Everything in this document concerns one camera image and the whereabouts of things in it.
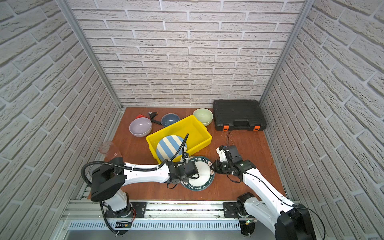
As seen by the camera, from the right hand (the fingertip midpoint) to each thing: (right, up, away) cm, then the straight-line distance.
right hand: (212, 166), depth 81 cm
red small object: (-53, +30, +33) cm, 69 cm away
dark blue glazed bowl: (-29, +27, +28) cm, 49 cm away
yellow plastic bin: (-10, +17, +23) cm, 31 cm away
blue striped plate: (-28, +8, +14) cm, 32 cm away
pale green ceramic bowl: (-3, +30, +29) cm, 42 cm away
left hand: (-14, -5, +4) cm, 15 cm away
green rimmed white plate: (-3, -5, -1) cm, 6 cm away
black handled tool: (-44, +30, +32) cm, 62 cm away
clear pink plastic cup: (-64, +7, +11) cm, 65 cm away
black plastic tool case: (+19, +30, +25) cm, 44 cm away
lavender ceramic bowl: (-49, +21, +22) cm, 57 cm away
